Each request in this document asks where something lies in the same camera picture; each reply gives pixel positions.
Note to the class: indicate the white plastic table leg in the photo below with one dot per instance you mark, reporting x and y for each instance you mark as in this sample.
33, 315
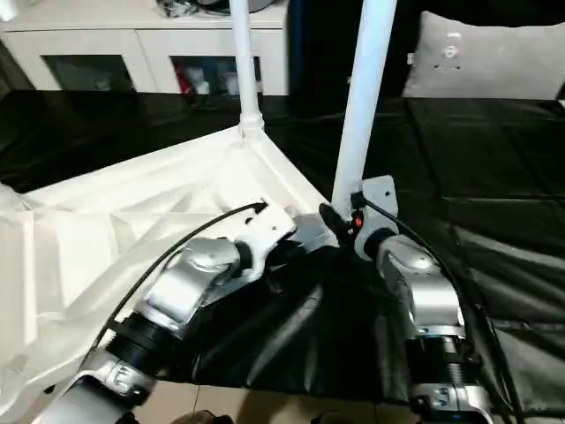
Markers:
245, 62
364, 97

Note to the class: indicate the white plastic table top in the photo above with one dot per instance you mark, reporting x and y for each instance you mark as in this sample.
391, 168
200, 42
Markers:
88, 238

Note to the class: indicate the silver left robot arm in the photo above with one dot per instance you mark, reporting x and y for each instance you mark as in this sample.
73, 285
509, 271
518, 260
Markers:
177, 300

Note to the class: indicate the black work mat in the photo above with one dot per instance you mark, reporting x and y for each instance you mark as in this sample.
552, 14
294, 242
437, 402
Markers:
494, 177

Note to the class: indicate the dark left robot foot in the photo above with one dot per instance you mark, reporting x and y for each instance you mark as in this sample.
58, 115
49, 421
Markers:
201, 417

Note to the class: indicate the grey cushion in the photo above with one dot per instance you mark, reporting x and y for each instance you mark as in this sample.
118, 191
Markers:
494, 53

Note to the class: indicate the grey carrying case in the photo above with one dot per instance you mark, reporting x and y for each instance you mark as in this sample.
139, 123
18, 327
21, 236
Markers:
212, 5

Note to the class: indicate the white cabinet with glass doors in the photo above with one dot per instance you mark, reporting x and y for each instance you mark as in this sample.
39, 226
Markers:
132, 49

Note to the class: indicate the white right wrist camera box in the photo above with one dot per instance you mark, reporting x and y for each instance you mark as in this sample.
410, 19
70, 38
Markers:
375, 199

